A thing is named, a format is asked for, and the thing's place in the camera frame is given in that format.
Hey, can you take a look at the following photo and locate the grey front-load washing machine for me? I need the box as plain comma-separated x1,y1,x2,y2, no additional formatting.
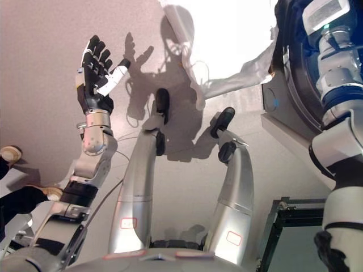
260,0,363,137

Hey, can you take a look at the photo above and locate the black metal frame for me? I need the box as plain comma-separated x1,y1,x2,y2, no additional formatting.
259,197,327,272

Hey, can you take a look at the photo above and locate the grey robot torso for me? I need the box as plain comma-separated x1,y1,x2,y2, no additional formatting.
0,245,263,272

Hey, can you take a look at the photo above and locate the black right robot foot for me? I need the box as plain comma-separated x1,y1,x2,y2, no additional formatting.
209,107,237,139

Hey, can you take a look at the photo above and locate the black robot foot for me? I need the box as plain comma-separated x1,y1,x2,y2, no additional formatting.
209,107,237,139
154,87,171,126

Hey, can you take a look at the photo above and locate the person in dark coat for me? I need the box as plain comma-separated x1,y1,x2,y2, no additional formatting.
0,157,49,230

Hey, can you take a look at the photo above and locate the black left robot foot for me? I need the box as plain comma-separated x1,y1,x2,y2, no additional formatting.
154,87,171,126

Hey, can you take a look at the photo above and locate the silver right robot leg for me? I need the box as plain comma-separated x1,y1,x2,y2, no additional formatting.
203,130,255,265

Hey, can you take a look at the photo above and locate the thin grey floor cable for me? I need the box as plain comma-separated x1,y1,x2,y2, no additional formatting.
92,135,136,218

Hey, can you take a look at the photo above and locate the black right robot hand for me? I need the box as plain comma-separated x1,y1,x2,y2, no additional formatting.
302,0,354,36

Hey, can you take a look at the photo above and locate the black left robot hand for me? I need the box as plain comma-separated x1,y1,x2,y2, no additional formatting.
74,34,132,116

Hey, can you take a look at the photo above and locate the beige sneaker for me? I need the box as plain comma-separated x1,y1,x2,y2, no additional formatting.
0,145,24,165
41,185,64,202

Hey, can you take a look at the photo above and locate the silver robot leg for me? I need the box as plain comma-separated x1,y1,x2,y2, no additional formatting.
203,130,255,265
108,113,167,255

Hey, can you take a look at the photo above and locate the silver left robot leg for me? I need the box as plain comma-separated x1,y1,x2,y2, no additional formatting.
108,113,167,255

